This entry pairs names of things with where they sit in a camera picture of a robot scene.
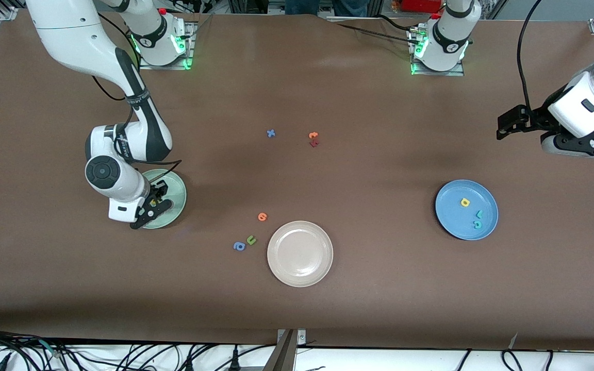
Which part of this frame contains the green plate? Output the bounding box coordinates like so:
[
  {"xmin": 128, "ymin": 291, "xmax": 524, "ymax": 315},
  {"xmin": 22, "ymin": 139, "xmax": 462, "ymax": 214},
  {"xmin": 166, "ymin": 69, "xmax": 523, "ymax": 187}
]
[{"xmin": 137, "ymin": 168, "xmax": 188, "ymax": 230}]

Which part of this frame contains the blue plate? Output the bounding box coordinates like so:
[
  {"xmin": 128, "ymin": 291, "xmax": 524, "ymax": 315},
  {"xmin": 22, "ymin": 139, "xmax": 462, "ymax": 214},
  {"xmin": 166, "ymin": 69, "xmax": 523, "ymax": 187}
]
[{"xmin": 435, "ymin": 179, "xmax": 499, "ymax": 241}]

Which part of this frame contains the beige plate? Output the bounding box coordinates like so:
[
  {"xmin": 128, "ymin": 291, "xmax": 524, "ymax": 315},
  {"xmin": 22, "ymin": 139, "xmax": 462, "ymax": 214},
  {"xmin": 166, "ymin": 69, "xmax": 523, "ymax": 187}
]
[{"xmin": 267, "ymin": 220, "xmax": 334, "ymax": 288}]

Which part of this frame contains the red box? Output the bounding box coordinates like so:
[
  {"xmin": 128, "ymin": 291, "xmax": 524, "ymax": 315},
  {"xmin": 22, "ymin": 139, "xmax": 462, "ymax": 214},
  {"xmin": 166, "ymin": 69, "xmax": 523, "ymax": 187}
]
[{"xmin": 401, "ymin": 0, "xmax": 444, "ymax": 13}]

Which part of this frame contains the grey metal beam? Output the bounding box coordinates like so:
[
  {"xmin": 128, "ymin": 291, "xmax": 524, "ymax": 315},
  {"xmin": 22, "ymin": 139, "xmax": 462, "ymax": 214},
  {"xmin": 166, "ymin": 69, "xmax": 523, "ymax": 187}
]
[{"xmin": 262, "ymin": 330, "xmax": 298, "ymax": 371}]

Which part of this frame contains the person in blue jeans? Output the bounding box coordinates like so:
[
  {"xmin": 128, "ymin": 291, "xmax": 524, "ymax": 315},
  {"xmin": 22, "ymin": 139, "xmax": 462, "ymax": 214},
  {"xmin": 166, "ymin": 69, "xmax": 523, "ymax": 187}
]
[{"xmin": 285, "ymin": 0, "xmax": 369, "ymax": 16}]

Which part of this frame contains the brown table cover sheet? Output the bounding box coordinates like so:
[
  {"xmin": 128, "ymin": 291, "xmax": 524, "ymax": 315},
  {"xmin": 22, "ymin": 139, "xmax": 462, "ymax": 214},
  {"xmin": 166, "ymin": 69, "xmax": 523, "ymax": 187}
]
[{"xmin": 0, "ymin": 9, "xmax": 594, "ymax": 352}]

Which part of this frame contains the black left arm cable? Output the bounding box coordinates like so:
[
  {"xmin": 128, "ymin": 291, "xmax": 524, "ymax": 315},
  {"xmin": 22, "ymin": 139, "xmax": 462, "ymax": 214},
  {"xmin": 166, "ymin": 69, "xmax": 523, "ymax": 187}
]
[{"xmin": 517, "ymin": 0, "xmax": 542, "ymax": 111}]

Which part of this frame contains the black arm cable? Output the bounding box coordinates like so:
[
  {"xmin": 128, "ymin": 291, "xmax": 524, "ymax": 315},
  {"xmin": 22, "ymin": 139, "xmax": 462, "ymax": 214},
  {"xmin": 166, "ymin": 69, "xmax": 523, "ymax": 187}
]
[
  {"xmin": 517, "ymin": 0, "xmax": 542, "ymax": 111},
  {"xmin": 91, "ymin": 10, "xmax": 182, "ymax": 182}
]

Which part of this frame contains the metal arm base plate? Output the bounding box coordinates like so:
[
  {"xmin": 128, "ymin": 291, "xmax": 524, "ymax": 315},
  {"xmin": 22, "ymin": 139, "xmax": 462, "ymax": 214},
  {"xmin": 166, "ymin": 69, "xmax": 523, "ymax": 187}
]
[
  {"xmin": 409, "ymin": 26, "xmax": 465, "ymax": 77},
  {"xmin": 139, "ymin": 21, "xmax": 197, "ymax": 70}
]

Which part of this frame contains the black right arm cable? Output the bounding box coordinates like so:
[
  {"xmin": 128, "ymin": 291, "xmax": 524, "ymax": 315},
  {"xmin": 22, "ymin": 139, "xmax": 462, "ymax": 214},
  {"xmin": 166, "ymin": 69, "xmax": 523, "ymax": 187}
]
[{"xmin": 91, "ymin": 10, "xmax": 182, "ymax": 182}]

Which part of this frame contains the silver corner bracket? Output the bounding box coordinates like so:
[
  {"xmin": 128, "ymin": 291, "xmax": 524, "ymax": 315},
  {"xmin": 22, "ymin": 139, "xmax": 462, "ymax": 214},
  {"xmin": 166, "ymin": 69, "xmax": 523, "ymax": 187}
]
[{"xmin": 278, "ymin": 328, "xmax": 307, "ymax": 346}]

